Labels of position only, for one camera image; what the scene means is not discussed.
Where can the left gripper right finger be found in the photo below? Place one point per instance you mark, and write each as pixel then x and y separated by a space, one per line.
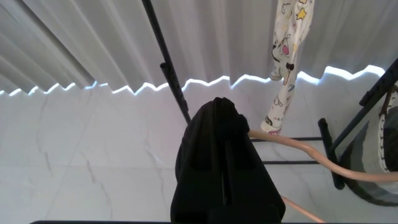
pixel 248 193

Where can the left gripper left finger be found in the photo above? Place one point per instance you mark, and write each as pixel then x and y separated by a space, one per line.
pixel 199 193

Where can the pink clothes hanger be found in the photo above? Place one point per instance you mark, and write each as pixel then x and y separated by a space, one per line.
pixel 311 152

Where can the black garment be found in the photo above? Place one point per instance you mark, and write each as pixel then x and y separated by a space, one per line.
pixel 230 115

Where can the cream printed garment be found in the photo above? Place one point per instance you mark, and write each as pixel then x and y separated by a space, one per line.
pixel 289 46

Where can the white laundry basket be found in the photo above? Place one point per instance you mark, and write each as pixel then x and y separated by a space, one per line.
pixel 367 155

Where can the black clothes rack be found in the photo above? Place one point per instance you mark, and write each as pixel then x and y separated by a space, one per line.
pixel 168 62

